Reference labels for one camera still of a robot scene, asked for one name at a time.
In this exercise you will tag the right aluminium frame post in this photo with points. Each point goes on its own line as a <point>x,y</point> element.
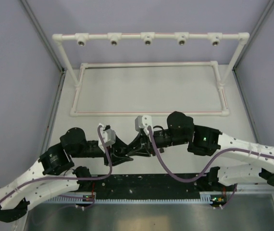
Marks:
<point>255,78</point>

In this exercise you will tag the grey slotted cable duct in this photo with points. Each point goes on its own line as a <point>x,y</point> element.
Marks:
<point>203,198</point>

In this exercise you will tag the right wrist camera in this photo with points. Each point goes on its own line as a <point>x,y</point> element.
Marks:
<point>142,123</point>

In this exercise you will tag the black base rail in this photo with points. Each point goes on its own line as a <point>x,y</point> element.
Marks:
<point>148,187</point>

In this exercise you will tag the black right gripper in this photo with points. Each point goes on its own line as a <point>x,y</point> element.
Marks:
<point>142,146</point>

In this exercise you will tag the aluminium frame post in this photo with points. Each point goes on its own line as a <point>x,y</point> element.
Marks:
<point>60,71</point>
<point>255,78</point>

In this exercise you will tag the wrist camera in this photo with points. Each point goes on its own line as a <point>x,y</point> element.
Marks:
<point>108,134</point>
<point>142,123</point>

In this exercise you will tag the small black water faucet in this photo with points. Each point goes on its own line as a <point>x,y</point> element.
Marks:
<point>120,151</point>

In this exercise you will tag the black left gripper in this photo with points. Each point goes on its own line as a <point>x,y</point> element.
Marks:
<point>115,160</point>

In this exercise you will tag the left aluminium frame post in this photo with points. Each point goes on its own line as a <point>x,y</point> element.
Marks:
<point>60,71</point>

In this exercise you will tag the white PVC pipe frame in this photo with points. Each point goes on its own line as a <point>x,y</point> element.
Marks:
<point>181,38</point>

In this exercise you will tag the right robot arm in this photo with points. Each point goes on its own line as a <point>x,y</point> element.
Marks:
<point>232,161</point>

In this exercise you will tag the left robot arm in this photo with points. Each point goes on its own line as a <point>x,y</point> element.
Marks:
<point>54,172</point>

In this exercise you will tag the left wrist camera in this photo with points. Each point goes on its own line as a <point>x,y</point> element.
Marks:
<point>108,134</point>

